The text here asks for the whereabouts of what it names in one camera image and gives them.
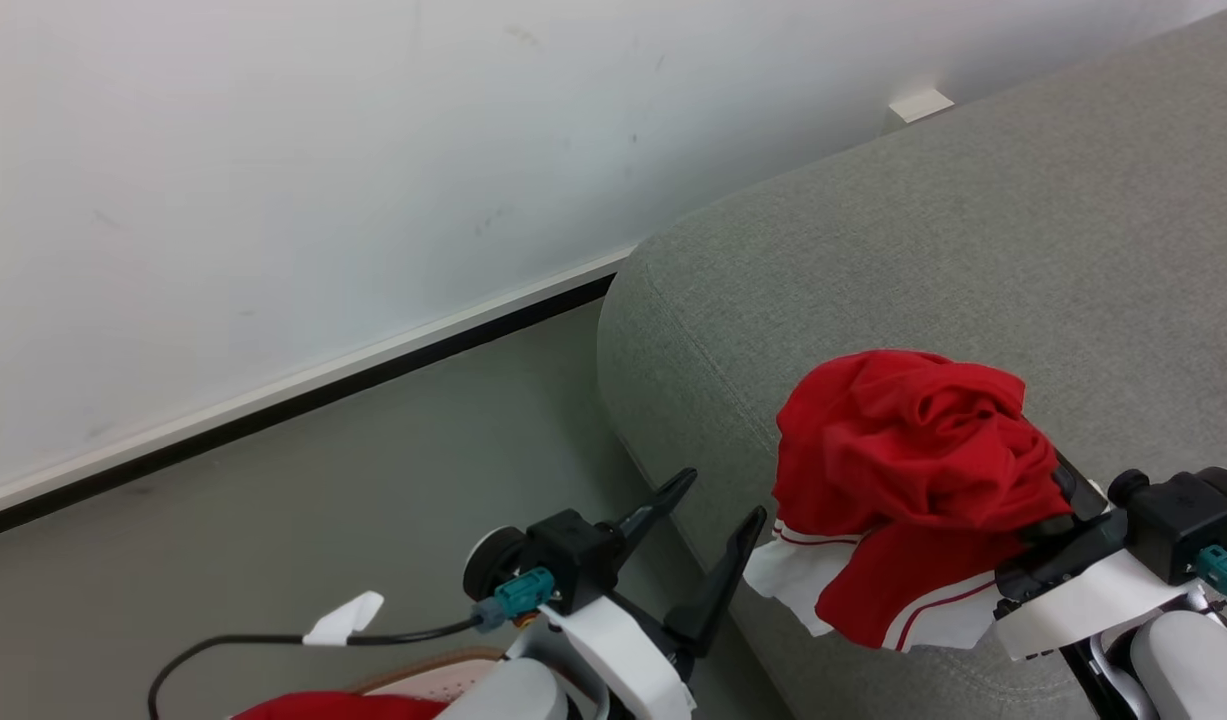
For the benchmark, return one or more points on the grey fabric sofa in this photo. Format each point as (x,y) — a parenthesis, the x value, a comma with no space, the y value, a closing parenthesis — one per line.
(973,250)

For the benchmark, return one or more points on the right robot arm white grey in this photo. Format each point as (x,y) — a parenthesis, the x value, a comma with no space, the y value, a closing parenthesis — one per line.
(1188,665)

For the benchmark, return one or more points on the pale pink laundry basket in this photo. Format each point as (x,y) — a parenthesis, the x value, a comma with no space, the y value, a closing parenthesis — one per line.
(443,672)

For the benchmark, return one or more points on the red clothing piece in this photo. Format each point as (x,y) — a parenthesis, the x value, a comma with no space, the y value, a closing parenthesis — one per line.
(343,707)

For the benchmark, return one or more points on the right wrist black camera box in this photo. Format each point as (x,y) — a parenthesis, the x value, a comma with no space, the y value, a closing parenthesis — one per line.
(1178,525)

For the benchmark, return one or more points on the white wall plate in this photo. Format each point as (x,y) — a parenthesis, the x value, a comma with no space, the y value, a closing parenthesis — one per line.
(920,103)

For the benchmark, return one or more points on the red garment with white trim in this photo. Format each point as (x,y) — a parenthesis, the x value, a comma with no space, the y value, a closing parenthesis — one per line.
(903,450)

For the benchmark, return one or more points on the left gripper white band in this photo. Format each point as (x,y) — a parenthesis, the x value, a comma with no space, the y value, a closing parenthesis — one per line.
(623,650)

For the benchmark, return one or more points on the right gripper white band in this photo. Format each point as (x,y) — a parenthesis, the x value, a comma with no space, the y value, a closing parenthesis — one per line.
(1083,600)

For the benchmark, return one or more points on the white and black baseboard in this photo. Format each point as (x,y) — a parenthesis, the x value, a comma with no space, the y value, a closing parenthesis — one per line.
(303,385)

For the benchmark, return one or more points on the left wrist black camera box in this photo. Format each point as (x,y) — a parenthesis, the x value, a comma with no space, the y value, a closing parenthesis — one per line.
(558,560)

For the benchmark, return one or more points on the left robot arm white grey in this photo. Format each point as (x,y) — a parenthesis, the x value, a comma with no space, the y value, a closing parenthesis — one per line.
(513,695)

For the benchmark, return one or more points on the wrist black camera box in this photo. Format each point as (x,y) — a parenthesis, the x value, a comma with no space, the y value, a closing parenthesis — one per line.
(558,560)
(1178,525)

